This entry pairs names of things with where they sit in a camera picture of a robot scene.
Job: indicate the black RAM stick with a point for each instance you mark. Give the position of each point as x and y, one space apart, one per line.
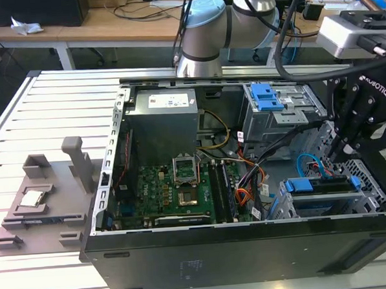
231 191

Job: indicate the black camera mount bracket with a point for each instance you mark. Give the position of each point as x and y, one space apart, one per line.
367 15

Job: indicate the CPU socket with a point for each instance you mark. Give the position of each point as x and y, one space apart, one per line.
188 197

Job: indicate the grey parts rack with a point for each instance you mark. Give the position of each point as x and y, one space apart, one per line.
70 202

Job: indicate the small black cube device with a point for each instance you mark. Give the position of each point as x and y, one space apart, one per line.
312 10

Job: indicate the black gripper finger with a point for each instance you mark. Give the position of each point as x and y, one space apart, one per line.
366 122
338 98

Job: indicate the silver perforated disk bay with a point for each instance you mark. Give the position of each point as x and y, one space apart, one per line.
369 180

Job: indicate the hard disk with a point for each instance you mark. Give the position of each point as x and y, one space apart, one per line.
324 186

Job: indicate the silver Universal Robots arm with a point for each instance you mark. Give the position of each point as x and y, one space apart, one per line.
203 34

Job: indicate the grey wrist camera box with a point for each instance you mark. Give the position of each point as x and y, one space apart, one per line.
339 36

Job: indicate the silver drive cage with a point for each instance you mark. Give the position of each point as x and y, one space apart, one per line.
276 120

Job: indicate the large black box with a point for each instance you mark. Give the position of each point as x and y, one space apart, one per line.
37 10

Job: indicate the grey power supply unit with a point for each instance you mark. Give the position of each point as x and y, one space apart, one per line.
163 126

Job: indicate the green motherboard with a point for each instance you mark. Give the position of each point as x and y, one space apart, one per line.
156 191

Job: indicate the silver CPU chip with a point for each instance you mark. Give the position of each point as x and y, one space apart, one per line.
32 198

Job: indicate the crumpled white paper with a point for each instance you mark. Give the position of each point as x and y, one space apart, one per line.
25 27

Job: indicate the black open PC case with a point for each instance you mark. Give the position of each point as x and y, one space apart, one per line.
218 256

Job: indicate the wooden desk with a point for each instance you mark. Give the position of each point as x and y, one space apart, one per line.
109 29

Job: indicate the black graphics card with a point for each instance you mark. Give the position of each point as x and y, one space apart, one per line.
184 220

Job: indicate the blue drive cage latch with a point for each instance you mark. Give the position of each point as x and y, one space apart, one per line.
265 97

